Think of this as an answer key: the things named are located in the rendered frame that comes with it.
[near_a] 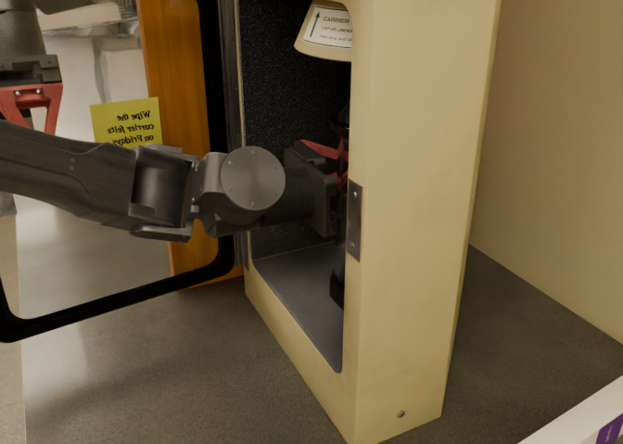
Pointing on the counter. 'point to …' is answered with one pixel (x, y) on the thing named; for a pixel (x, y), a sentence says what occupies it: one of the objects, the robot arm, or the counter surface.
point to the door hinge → (232, 88)
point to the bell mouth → (326, 31)
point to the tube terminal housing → (399, 193)
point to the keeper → (354, 219)
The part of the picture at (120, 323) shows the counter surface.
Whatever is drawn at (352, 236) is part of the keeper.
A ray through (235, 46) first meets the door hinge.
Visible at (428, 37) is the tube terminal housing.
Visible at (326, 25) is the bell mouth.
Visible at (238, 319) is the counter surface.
